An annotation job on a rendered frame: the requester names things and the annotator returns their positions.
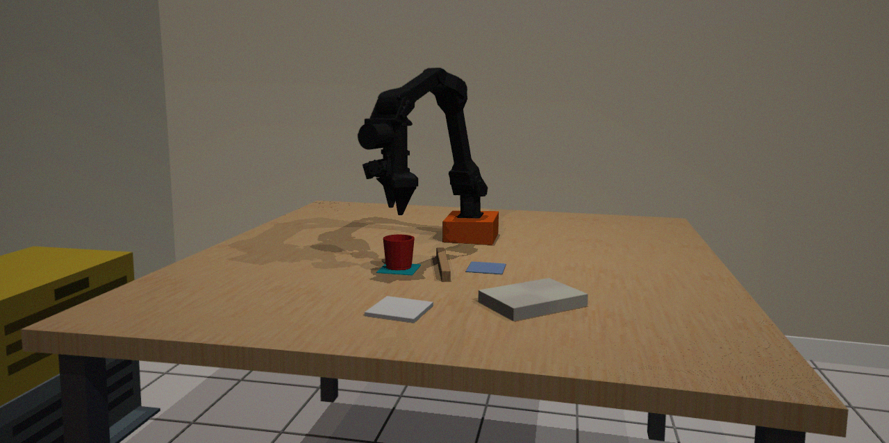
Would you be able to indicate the white flat rectangular block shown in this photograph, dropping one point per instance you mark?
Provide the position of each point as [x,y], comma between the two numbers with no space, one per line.
[399,309]

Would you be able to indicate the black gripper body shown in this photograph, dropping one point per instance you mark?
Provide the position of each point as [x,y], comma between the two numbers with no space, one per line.
[401,177]

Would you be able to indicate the dark red cup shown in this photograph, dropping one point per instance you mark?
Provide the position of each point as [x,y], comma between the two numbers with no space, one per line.
[398,251]

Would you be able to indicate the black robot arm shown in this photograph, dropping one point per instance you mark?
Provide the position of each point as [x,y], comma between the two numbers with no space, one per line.
[387,127]

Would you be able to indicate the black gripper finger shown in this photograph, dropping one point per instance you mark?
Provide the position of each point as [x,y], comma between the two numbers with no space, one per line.
[388,192]
[402,197]

